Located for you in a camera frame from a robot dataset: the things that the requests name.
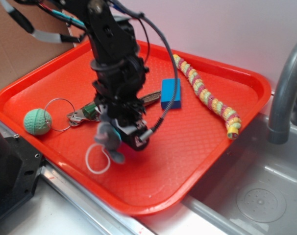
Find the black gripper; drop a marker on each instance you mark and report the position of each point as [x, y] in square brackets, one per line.
[116, 87]

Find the gray plush bunny toy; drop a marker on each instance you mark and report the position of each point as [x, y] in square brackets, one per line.
[109, 148]

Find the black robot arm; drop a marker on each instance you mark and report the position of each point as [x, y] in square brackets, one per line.
[111, 38]

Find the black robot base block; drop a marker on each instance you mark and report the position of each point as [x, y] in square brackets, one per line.
[20, 166]

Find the orange plastic carrot toy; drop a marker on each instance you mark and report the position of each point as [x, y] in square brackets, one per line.
[90, 112]

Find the brown seed pod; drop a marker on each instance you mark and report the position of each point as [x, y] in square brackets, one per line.
[150, 98]

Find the blue wooden block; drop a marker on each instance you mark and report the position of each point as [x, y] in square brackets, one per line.
[167, 93]

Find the red plastic tray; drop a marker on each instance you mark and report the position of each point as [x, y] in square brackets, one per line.
[185, 146]

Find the green rubber ball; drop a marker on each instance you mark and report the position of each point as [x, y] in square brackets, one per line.
[37, 122]

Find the colourful striped snake toy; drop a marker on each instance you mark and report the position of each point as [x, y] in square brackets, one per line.
[227, 114]

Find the brown cardboard panel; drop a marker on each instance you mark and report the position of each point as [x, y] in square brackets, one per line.
[21, 53]

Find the gray plastic sink basin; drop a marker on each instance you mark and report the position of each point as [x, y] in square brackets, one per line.
[252, 188]

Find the gray sink faucet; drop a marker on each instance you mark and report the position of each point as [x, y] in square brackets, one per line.
[284, 105]

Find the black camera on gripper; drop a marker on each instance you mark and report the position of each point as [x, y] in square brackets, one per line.
[131, 134]

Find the silver keys on wire ring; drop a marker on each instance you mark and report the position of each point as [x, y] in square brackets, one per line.
[74, 119]

